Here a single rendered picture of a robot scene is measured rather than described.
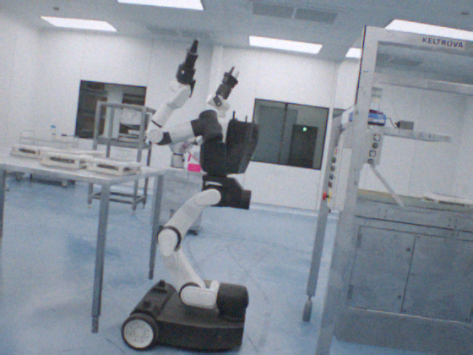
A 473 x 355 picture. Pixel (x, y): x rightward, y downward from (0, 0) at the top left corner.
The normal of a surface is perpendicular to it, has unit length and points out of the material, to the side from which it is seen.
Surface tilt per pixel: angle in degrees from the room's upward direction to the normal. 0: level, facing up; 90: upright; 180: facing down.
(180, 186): 90
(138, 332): 90
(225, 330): 90
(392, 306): 90
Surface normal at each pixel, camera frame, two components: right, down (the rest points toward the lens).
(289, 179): -0.05, 0.09
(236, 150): -0.27, 0.06
